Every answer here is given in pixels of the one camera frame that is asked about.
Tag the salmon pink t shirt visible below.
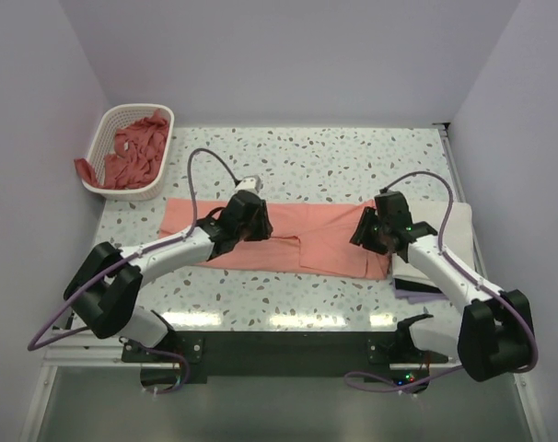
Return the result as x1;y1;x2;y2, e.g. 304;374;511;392
158;197;393;281

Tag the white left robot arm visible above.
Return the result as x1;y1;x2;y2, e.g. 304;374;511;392
64;190;273;361

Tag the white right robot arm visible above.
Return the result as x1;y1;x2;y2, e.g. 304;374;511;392
350;189;539;382

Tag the white folded t shirt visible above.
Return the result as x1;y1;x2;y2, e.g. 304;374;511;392
391;201;474;283

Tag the dark red t shirt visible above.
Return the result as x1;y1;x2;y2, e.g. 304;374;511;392
74;108;169;191

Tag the white perforated plastic basket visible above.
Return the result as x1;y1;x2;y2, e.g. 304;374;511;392
81;103;177;202

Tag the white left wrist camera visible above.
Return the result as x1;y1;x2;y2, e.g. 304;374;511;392
235;175;262;193

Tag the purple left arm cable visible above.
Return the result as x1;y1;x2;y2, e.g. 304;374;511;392
26;147;243;352

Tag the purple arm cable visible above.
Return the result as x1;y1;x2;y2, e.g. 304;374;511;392
26;147;243;352
378;171;538;372

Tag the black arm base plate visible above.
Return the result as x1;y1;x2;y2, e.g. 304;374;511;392
122;331;448;390

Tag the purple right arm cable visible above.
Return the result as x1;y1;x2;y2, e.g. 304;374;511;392
378;171;538;372

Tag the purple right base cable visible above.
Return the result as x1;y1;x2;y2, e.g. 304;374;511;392
343;366;464;395

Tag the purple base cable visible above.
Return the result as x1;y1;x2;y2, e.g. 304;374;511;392
143;349;191;396
343;366;464;395

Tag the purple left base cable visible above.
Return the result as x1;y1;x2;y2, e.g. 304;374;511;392
143;349;191;396

